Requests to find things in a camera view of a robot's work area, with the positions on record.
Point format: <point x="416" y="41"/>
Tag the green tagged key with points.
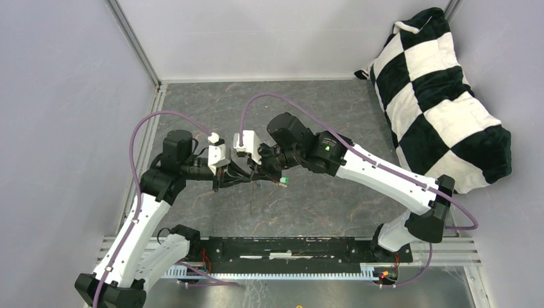
<point x="283" y="181"/>

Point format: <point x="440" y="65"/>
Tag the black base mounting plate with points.
<point x="357" y="249"/>

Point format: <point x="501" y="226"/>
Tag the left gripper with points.
<point x="226" y="178"/>

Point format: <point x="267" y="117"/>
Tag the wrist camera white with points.
<point x="246" y="144"/>
<point x="217" y="154"/>

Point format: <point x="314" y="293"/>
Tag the white slotted cable duct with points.
<point x="183" y="273"/>

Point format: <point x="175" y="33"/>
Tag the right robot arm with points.
<point x="426" y="200"/>

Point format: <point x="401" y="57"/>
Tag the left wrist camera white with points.
<point x="217" y="154"/>

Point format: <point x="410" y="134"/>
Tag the grey metal key holder plate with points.
<point x="252" y="187"/>

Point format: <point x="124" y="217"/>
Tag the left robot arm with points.
<point x="124" y="277"/>

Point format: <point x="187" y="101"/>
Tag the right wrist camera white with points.
<point x="246" y="144"/>

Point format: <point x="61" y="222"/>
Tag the black white checkered pillow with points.
<point x="438" y="126"/>

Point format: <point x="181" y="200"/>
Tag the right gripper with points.
<point x="263" y="169"/>

